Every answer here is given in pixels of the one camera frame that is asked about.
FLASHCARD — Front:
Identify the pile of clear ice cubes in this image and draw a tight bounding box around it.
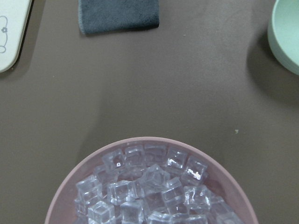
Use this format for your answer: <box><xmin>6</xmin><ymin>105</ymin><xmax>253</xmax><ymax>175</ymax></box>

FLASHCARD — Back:
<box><xmin>74</xmin><ymin>143</ymin><xmax>242</xmax><ymax>224</ymax></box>

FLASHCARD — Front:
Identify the pink bowl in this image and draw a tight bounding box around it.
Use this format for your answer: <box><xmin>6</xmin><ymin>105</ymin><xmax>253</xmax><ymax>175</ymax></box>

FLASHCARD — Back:
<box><xmin>44</xmin><ymin>137</ymin><xmax>258</xmax><ymax>224</ymax></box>

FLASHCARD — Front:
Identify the grey folded cloth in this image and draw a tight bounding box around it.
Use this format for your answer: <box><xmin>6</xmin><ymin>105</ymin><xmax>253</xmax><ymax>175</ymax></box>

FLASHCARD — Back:
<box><xmin>78</xmin><ymin>0</ymin><xmax>159</xmax><ymax>35</ymax></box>

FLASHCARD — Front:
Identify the mint green bowl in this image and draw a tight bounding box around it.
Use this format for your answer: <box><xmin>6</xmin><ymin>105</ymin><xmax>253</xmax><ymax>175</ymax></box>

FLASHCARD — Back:
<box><xmin>267</xmin><ymin>0</ymin><xmax>299</xmax><ymax>75</ymax></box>

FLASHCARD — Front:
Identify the cream rectangular tray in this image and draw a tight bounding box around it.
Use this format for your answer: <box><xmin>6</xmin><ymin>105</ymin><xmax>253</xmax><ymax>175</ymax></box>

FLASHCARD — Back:
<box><xmin>0</xmin><ymin>0</ymin><xmax>32</xmax><ymax>72</ymax></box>

